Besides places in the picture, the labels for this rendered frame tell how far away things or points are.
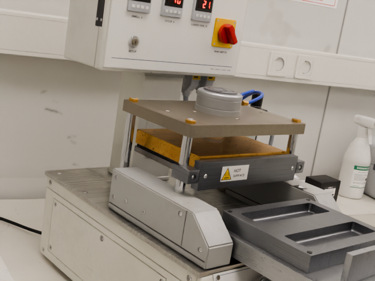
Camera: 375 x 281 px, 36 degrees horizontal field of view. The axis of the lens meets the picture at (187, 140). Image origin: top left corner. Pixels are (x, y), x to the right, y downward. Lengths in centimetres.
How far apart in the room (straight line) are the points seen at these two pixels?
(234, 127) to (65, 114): 68
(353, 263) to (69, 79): 94
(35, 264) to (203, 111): 46
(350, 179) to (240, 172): 92
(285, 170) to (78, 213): 38
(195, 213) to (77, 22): 44
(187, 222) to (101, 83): 76
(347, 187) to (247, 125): 93
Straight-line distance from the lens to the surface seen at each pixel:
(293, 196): 105
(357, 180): 182
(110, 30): 100
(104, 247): 100
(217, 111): 97
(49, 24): 141
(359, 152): 181
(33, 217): 141
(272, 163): 99
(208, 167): 88
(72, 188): 107
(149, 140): 99
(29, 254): 123
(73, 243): 109
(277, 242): 80
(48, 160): 153
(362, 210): 175
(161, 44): 107
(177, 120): 88
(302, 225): 87
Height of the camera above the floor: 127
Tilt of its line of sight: 13 degrees down
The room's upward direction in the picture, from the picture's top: 9 degrees clockwise
